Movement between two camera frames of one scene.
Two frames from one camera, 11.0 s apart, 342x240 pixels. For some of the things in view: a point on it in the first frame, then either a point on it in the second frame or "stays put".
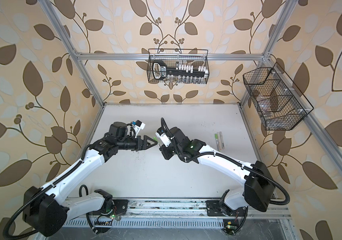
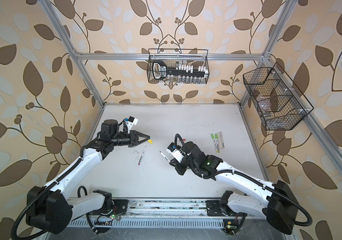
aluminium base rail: [195, 208] stays put
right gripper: [164, 149] → [177, 165]
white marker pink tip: [222, 144] stays put
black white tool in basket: [160, 70] stays put
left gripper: [138, 147] → [133, 137]
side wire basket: [281, 105] stays put
